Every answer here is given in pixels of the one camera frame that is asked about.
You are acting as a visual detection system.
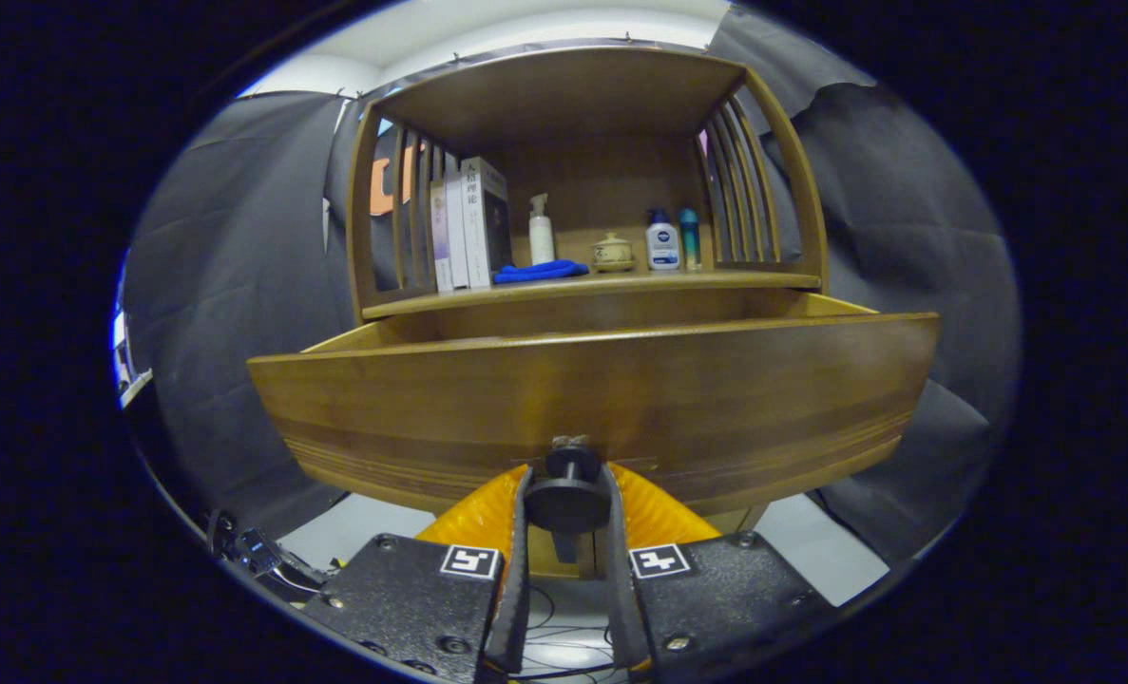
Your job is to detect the white pump bottle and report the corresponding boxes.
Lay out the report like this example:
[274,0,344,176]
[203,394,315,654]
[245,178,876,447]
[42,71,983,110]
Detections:
[528,194,557,266]

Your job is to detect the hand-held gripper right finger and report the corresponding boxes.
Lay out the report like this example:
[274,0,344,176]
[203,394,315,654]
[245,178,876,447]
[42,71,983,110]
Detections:
[604,463,835,679]

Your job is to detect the black floor cables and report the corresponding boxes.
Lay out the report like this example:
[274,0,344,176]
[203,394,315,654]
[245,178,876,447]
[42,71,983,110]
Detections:
[516,584,621,680]

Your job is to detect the white stand with screen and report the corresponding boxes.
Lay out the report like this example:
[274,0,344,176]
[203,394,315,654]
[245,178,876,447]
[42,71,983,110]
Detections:
[112,312,154,409]

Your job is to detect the thin white book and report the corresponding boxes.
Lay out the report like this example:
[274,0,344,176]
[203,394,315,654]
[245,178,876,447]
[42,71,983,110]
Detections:
[445,171,470,291]

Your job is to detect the white book with dark cover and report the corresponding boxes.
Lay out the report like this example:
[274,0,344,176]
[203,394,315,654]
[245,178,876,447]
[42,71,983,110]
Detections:
[461,157,514,289]

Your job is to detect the wooden cabinet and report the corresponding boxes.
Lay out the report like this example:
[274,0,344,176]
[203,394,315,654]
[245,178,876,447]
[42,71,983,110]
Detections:
[347,46,829,580]

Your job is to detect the black floor device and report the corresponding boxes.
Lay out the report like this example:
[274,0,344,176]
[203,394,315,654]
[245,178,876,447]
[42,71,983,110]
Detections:
[207,510,329,595]

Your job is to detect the thin purple book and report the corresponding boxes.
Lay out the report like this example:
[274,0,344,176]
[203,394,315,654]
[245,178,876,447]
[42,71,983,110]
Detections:
[430,180,454,294]

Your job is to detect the wooden countertop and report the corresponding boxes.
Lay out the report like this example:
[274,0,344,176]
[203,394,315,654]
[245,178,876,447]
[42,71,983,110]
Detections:
[362,256,823,319]

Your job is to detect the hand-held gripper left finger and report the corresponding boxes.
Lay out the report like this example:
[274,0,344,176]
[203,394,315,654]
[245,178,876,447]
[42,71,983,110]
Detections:
[302,464,534,683]

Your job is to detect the blue cloth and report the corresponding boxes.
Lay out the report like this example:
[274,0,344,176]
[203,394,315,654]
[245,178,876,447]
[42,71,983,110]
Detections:
[493,259,590,285]

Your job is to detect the lidded ceramic teacup with saucer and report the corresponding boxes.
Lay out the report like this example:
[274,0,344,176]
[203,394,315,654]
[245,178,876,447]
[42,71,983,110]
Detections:
[592,233,635,274]

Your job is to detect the white lotion bottle blue cap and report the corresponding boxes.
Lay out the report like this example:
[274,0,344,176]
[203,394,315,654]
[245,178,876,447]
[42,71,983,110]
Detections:
[646,208,681,272]

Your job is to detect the wooden drawer with black knob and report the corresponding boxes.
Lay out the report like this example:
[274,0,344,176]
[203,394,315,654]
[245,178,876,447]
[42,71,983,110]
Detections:
[247,290,941,535]

